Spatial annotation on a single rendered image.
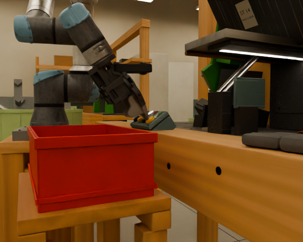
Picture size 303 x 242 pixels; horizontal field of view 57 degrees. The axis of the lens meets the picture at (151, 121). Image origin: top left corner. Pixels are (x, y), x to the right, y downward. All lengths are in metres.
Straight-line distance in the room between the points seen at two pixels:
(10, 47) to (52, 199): 7.64
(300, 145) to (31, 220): 0.41
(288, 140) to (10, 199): 0.92
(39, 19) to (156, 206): 0.60
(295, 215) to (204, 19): 1.37
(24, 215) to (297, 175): 0.40
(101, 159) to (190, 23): 9.15
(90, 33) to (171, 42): 8.35
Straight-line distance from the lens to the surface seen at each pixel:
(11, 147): 1.07
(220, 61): 0.92
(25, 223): 0.48
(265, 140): 0.48
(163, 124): 0.83
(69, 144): 0.47
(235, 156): 0.50
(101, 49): 0.76
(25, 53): 8.02
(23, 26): 0.88
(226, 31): 0.62
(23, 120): 1.53
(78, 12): 0.77
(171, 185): 0.70
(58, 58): 7.51
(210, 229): 1.74
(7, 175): 1.10
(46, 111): 1.16
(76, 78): 1.16
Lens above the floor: 0.97
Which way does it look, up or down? 3 degrees down
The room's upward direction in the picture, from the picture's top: straight up
